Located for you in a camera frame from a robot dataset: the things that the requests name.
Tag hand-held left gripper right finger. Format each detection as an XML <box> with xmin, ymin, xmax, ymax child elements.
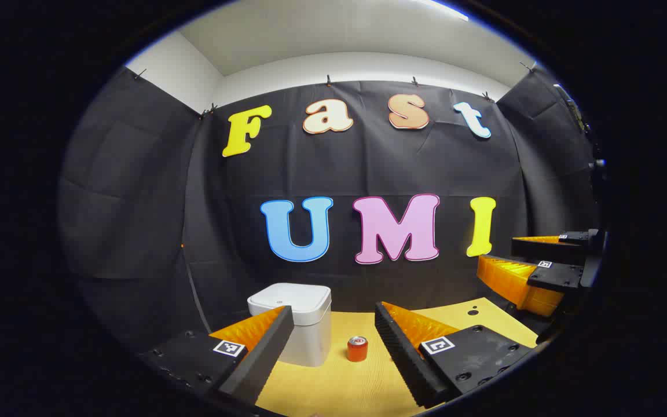
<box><xmin>374</xmin><ymin>301</ymin><xmax>537</xmax><ymax>409</ymax></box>

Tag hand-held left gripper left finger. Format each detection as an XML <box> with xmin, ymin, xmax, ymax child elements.
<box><xmin>137</xmin><ymin>305</ymin><xmax>295</xmax><ymax>415</ymax></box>

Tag red pop can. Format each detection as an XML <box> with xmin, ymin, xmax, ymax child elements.
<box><xmin>347</xmin><ymin>336</ymin><xmax>369</xmax><ymax>363</ymax></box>

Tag white desktop garbage bin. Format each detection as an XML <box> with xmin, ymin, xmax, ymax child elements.
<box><xmin>247</xmin><ymin>283</ymin><xmax>332</xmax><ymax>368</ymax></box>

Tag wooden desktop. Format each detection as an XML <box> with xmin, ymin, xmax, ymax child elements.
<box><xmin>255</xmin><ymin>297</ymin><xmax>540</xmax><ymax>417</ymax></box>

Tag black backdrop cloth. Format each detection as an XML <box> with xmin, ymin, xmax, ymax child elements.
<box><xmin>58</xmin><ymin>67</ymin><xmax>600</xmax><ymax>354</ymax></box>

